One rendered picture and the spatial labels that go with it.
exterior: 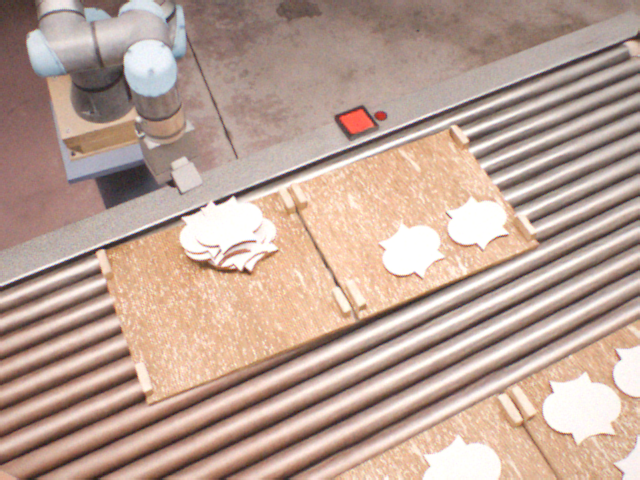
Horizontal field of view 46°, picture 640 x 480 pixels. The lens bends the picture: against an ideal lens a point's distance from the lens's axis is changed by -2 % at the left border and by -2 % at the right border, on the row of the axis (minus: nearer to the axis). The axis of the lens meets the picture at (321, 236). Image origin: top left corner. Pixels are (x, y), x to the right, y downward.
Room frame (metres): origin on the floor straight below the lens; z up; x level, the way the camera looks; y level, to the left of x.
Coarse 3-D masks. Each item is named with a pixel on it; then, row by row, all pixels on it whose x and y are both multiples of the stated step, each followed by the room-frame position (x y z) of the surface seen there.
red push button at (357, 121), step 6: (348, 114) 1.24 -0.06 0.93; (354, 114) 1.24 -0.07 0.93; (360, 114) 1.24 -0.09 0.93; (342, 120) 1.22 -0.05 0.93; (348, 120) 1.22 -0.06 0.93; (354, 120) 1.22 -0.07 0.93; (360, 120) 1.22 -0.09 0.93; (366, 120) 1.22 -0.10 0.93; (348, 126) 1.20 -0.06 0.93; (354, 126) 1.20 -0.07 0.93; (360, 126) 1.20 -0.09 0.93; (366, 126) 1.20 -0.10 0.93; (354, 132) 1.18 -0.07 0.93
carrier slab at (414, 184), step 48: (432, 144) 1.14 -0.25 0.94; (288, 192) 1.01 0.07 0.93; (336, 192) 1.00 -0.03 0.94; (384, 192) 1.00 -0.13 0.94; (432, 192) 1.00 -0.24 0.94; (480, 192) 1.01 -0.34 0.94; (336, 240) 0.88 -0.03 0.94; (384, 240) 0.88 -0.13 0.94; (384, 288) 0.77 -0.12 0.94; (432, 288) 0.77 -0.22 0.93
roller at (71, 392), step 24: (624, 144) 1.16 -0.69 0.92; (576, 168) 1.09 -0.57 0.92; (504, 192) 1.02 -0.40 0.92; (528, 192) 1.02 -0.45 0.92; (120, 360) 0.62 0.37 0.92; (72, 384) 0.56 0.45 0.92; (96, 384) 0.57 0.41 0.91; (24, 408) 0.51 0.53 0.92; (48, 408) 0.52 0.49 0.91; (0, 432) 0.47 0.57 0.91
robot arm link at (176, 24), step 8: (128, 0) 1.26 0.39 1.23; (152, 0) 1.26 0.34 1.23; (160, 0) 1.27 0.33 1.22; (168, 0) 1.29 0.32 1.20; (120, 8) 1.28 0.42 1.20; (168, 8) 1.27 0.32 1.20; (176, 8) 1.30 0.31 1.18; (168, 16) 1.26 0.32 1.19; (176, 16) 1.28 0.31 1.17; (168, 24) 1.25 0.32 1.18; (176, 24) 1.26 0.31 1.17; (184, 24) 1.27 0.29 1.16; (176, 32) 1.25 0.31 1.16; (184, 32) 1.26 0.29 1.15; (176, 40) 1.24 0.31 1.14; (184, 40) 1.25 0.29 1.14; (176, 48) 1.24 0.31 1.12; (184, 48) 1.24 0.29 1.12; (176, 56) 1.24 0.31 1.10
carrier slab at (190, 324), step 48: (144, 240) 0.87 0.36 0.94; (288, 240) 0.88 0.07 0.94; (144, 288) 0.76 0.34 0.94; (192, 288) 0.76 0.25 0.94; (240, 288) 0.76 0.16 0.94; (288, 288) 0.76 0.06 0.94; (144, 336) 0.66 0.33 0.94; (192, 336) 0.66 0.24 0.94; (240, 336) 0.66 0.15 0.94; (288, 336) 0.66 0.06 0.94; (192, 384) 0.56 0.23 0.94
